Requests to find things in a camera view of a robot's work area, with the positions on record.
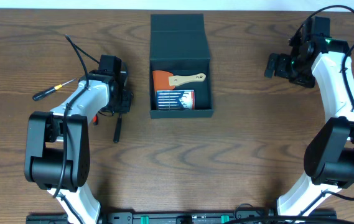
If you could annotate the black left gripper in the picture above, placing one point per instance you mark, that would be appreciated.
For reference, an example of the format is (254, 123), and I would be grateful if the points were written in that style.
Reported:
(124, 106)

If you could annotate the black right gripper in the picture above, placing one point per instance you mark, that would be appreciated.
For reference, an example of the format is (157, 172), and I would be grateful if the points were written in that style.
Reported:
(307, 81)

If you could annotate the red handled pliers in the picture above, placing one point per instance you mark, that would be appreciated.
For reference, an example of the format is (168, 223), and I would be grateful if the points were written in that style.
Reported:
(95, 120)

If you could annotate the small claw hammer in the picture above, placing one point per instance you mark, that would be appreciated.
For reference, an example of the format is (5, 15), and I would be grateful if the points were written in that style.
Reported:
(117, 131)

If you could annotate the orange scraper wooden handle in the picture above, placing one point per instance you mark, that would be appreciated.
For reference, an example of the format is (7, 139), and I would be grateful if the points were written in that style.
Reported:
(164, 80)

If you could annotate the blue screwdriver set case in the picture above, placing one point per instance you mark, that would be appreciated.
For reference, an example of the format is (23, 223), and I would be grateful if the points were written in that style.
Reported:
(175, 100)

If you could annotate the black yellow screwdriver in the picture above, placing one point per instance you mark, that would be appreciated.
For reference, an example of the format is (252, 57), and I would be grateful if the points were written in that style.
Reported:
(44, 93)

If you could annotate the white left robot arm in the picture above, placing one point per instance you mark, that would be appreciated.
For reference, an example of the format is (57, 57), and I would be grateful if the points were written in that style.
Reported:
(57, 156)

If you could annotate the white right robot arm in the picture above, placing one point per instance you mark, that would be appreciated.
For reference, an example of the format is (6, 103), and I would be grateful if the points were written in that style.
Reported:
(329, 158)

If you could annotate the dark green open box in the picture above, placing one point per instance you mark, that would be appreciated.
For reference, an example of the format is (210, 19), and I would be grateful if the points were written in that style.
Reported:
(179, 45)

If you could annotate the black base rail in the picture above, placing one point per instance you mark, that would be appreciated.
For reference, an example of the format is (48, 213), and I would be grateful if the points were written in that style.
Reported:
(170, 218)

